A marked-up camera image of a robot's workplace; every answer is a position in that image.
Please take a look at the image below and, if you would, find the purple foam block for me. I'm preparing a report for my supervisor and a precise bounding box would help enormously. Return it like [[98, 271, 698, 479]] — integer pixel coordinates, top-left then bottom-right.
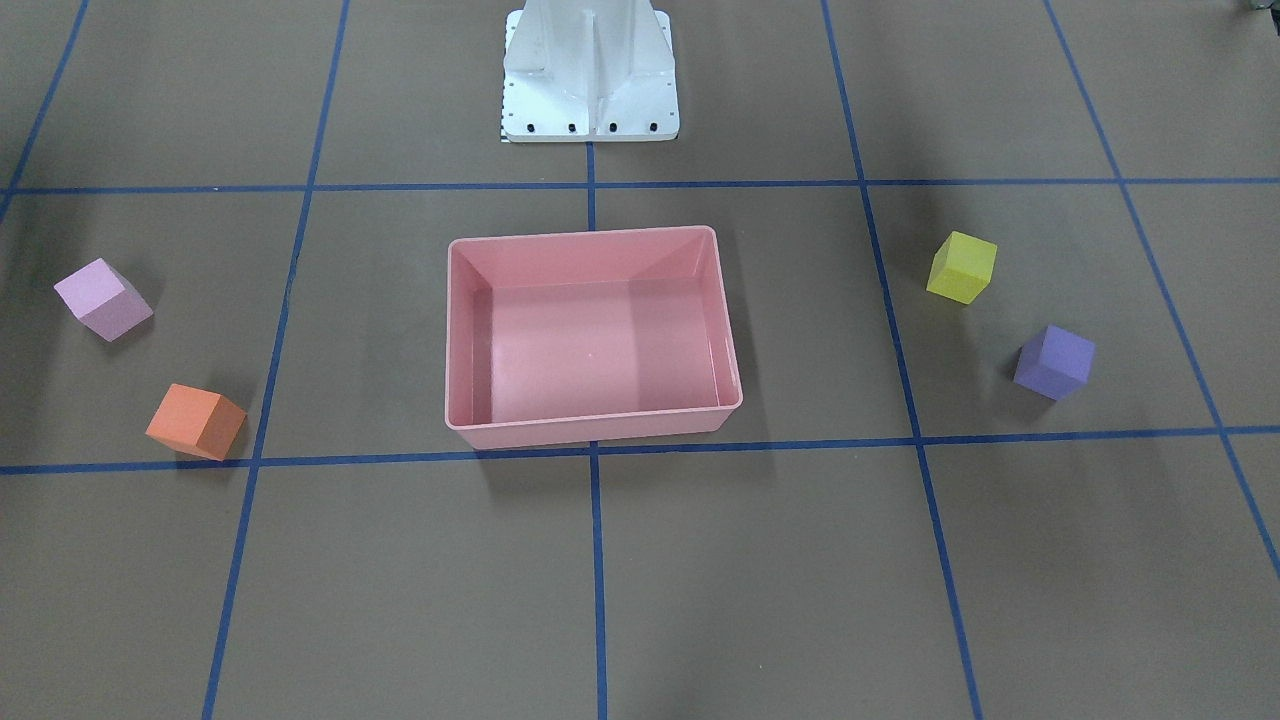
[[1012, 325, 1096, 401]]

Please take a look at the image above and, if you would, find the yellow foam block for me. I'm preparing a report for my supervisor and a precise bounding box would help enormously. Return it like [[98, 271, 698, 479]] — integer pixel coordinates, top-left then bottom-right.
[[925, 231, 998, 305]]

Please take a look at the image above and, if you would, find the orange foam block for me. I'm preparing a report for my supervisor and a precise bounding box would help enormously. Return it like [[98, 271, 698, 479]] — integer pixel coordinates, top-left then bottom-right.
[[145, 383, 247, 461]]

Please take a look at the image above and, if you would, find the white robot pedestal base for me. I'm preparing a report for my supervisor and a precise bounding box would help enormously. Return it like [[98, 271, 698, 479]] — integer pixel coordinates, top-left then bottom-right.
[[500, 1, 681, 143]]

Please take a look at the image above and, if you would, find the light pink foam block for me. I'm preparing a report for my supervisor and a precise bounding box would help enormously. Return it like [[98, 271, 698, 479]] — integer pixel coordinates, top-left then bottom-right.
[[54, 258, 154, 342]]

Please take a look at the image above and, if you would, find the pink plastic bin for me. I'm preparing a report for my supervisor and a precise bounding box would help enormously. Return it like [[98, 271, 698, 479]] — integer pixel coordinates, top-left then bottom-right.
[[444, 225, 745, 450]]

